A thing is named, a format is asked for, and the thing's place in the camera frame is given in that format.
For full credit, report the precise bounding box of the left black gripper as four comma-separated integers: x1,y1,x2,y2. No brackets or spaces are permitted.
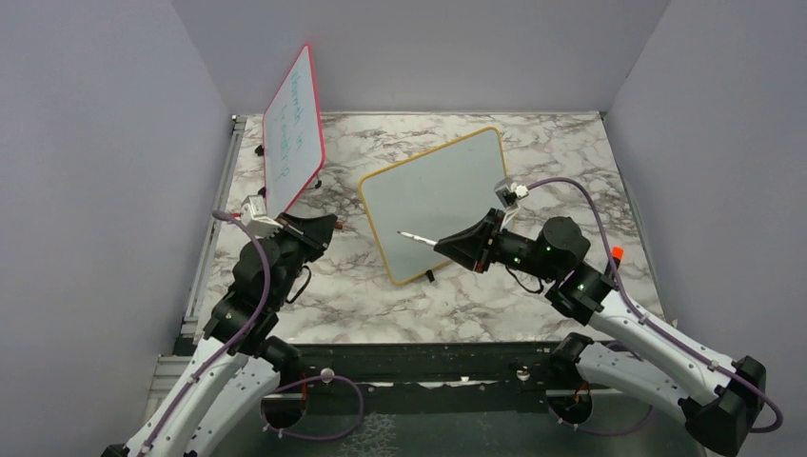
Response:
266,212,339,308

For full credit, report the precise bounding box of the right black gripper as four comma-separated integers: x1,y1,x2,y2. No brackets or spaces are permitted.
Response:
436,208,560,282

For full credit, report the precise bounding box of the yellow framed whiteboard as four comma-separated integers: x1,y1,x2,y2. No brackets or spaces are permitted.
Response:
358,127,508,286

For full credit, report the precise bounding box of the white dry erase marker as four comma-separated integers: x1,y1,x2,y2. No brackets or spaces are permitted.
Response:
398,231,437,248

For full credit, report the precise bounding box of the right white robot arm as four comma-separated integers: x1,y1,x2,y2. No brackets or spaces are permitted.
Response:
433,209,767,456

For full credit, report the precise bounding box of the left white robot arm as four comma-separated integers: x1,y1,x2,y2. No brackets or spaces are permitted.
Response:
103,210,338,456

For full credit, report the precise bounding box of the pink framed whiteboard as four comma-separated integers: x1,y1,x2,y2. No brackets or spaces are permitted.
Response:
262,44,326,216

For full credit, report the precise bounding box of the orange capped black marker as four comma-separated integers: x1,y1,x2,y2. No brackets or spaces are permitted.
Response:
605,246,624,278

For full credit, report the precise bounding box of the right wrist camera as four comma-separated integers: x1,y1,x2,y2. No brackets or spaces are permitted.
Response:
494,177,529,209

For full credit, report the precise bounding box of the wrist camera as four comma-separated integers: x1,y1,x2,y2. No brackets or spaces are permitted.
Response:
240,194,268,225
494,177,529,209

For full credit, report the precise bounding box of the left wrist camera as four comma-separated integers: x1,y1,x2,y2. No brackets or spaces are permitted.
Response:
240,194,268,225

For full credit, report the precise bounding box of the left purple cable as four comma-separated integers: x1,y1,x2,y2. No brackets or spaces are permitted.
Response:
135,209,365,457

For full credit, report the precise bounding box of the purple cable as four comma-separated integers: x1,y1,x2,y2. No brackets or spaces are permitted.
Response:
135,209,365,457
526,177,784,438

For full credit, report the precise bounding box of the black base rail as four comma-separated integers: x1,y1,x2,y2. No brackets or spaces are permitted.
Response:
173,340,679,418

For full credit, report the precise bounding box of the aluminium side rail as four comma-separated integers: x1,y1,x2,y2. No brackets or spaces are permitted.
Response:
179,115,248,337

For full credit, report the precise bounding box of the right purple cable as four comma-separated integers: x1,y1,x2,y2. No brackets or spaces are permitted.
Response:
526,177,784,438

